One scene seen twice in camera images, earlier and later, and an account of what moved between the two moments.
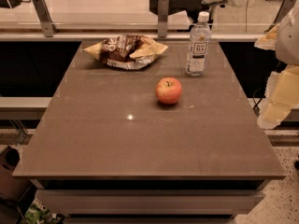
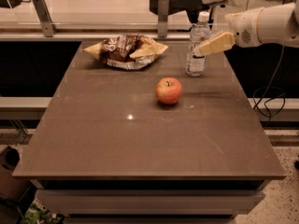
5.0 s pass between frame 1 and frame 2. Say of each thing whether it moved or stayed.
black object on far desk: stayed
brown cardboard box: stayed
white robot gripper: moved
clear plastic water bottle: stayed
